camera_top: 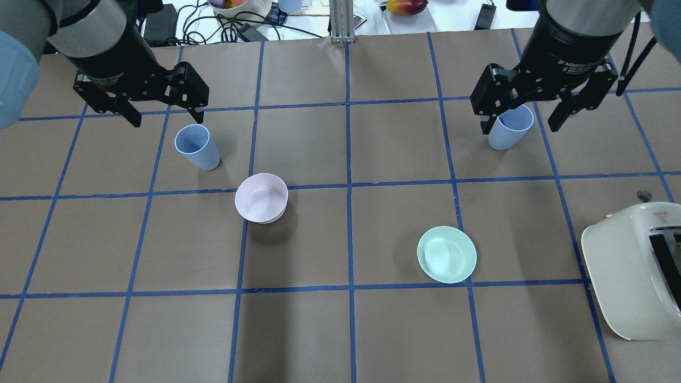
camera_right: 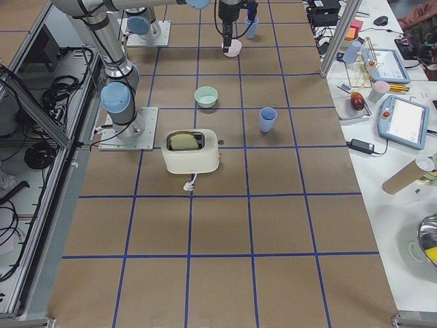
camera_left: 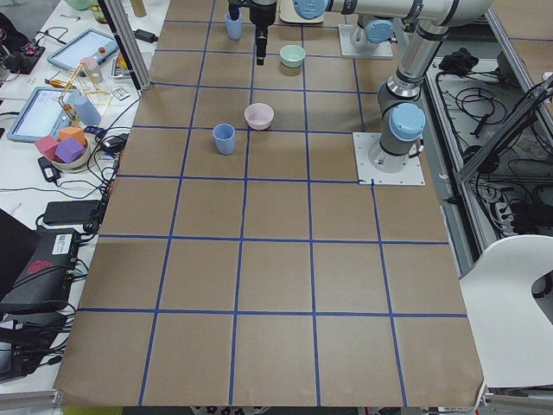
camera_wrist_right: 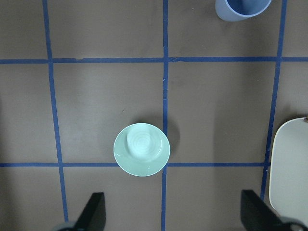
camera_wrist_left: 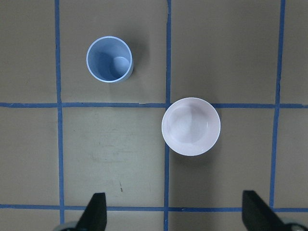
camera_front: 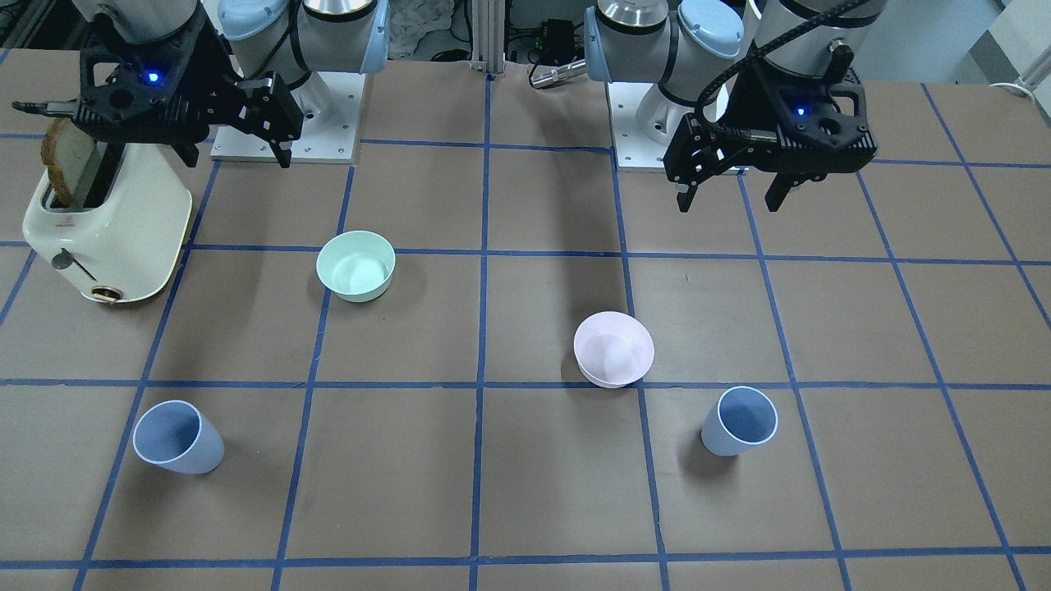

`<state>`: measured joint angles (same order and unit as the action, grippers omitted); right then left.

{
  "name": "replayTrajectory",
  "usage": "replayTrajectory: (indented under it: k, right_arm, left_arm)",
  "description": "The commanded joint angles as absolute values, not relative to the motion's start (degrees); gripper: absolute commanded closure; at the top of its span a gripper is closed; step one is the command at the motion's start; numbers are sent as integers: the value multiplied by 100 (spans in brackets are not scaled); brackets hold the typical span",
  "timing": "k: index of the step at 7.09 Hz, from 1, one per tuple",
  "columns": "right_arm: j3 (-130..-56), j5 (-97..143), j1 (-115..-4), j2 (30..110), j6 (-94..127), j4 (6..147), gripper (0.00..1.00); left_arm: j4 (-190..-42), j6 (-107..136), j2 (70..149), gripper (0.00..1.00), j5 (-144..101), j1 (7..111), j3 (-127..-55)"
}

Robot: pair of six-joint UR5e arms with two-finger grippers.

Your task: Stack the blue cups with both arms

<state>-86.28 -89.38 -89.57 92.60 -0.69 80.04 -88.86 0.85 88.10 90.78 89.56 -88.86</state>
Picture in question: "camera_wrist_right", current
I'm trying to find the mint green bowl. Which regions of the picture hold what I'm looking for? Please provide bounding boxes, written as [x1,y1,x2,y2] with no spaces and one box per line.
[113,123,171,177]

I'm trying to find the blue plastic cup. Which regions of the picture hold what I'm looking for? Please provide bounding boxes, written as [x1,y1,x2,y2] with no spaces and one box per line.
[215,0,271,22]

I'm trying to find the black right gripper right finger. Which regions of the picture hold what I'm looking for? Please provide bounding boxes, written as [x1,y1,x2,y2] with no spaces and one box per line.
[241,190,284,231]

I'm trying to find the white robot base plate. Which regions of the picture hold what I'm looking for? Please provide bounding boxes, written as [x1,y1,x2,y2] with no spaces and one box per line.
[269,117,308,217]

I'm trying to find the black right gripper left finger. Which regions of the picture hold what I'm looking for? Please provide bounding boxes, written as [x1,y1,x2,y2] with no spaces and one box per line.
[74,192,106,231]

